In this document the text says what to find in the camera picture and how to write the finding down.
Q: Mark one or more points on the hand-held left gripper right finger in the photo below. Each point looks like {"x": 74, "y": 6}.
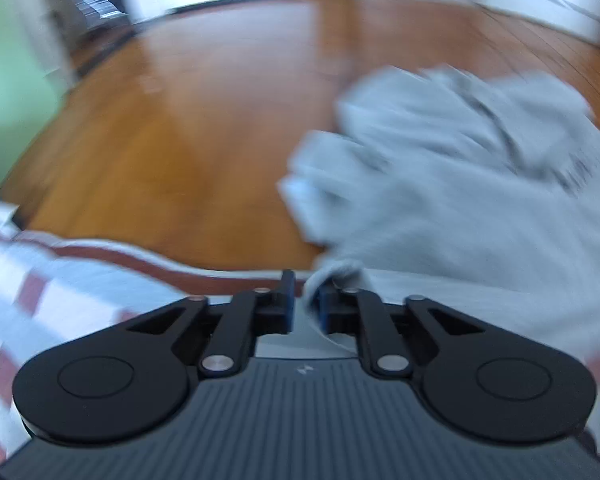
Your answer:
{"x": 323, "y": 306}

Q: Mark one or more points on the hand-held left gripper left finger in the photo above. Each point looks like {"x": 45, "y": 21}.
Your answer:
{"x": 289, "y": 305}

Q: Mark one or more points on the grey garment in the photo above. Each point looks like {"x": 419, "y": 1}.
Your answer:
{"x": 445, "y": 185}

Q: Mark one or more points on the red white checked blanket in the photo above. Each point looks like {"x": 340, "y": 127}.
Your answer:
{"x": 55, "y": 300}

